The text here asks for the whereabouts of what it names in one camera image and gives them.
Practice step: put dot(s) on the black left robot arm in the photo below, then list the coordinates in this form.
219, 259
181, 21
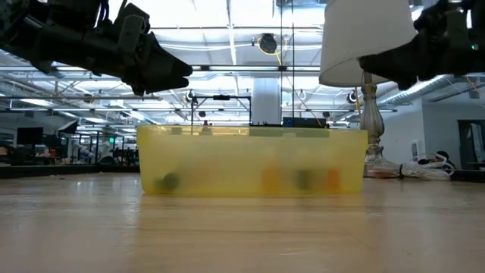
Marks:
38, 38

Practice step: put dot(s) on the white shade table lamp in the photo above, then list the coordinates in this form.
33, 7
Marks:
356, 38

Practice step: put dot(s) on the silver air duct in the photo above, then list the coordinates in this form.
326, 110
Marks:
424, 91

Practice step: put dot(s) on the dark doorway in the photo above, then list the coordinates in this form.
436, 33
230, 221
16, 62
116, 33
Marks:
464, 144

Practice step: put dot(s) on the person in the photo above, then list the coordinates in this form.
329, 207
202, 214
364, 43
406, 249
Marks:
441, 155

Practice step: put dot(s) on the tilted black panel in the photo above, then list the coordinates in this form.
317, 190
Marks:
69, 127

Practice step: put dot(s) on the black wide monitor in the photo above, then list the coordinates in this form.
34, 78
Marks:
303, 121

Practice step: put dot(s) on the black metal stand frame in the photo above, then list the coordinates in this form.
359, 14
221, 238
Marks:
221, 97

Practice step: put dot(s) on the white building pillar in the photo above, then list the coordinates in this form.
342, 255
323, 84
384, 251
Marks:
266, 100

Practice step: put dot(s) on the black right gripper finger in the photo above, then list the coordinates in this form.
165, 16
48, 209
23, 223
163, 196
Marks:
407, 83
398, 62

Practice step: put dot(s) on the yellow translucent plastic bin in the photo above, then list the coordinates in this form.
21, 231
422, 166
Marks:
235, 159

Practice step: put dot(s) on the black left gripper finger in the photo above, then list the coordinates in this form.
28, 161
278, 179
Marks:
166, 85
163, 66

